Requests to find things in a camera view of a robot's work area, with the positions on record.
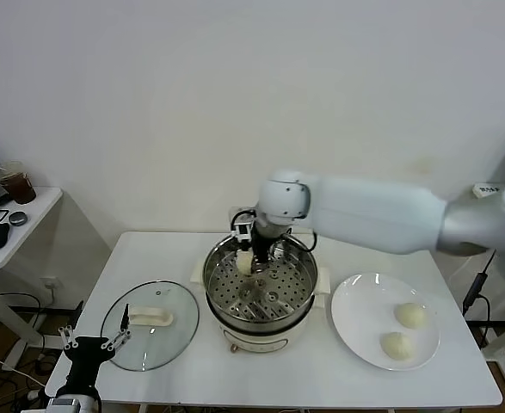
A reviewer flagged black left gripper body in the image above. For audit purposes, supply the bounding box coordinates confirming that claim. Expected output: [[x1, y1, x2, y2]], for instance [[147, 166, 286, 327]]
[[62, 336, 115, 391]]

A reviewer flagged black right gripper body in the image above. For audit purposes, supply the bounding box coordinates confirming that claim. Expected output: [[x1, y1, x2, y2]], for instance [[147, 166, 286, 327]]
[[250, 225, 284, 257]]

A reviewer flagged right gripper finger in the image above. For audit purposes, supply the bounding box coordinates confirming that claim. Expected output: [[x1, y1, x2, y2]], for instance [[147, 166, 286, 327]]
[[253, 253, 274, 277]]

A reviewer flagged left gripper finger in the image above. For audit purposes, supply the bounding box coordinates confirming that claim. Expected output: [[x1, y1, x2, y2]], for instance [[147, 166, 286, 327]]
[[100, 303, 132, 353], [58, 299, 84, 350]]

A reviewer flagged white steamed baozi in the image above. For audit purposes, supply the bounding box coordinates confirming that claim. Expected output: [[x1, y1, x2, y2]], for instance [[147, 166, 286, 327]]
[[236, 252, 254, 277], [394, 302, 428, 330], [379, 330, 416, 361]]

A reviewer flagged glass lid with cream handle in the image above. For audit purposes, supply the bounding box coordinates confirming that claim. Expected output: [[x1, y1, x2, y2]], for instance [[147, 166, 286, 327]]
[[100, 280, 200, 373]]

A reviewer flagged stainless steel steamer basket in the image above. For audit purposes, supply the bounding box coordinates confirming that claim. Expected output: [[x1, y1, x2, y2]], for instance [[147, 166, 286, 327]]
[[190, 229, 331, 323]]

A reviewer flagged cream electric cooker pot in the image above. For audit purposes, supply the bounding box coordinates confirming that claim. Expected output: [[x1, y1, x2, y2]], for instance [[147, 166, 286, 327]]
[[206, 294, 325, 356]]

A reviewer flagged white round plate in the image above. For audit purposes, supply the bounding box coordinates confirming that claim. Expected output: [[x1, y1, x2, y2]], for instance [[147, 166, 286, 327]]
[[330, 273, 441, 372]]

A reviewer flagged white side desk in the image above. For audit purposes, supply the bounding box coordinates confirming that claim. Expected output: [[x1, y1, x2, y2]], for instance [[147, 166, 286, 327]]
[[0, 187, 71, 373], [471, 182, 505, 388]]

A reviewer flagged plastic cup of brown drink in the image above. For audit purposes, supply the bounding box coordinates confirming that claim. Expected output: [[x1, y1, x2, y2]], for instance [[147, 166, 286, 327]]
[[0, 161, 37, 206]]

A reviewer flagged grey usb hub adapter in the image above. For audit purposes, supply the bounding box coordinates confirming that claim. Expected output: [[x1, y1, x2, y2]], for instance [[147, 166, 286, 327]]
[[462, 272, 489, 315]]

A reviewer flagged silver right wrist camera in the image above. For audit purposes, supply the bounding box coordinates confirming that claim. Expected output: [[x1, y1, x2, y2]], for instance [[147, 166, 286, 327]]
[[233, 220, 253, 242]]

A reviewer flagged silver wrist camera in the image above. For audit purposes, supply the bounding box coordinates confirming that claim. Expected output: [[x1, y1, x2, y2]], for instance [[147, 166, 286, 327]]
[[233, 220, 253, 242], [45, 395, 99, 413]]

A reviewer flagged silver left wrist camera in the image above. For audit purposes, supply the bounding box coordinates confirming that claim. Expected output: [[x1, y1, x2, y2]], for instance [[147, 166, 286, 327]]
[[45, 395, 99, 413]]

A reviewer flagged white wall socket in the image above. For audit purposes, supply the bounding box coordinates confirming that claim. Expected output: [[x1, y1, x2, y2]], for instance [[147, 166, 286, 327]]
[[43, 277, 64, 302]]

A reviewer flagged black looped floor cable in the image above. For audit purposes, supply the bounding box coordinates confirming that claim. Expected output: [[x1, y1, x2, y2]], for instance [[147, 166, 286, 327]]
[[0, 292, 47, 349]]

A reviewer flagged black cable out of hub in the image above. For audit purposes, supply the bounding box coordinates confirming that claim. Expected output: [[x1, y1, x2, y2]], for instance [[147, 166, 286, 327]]
[[462, 295, 494, 349]]

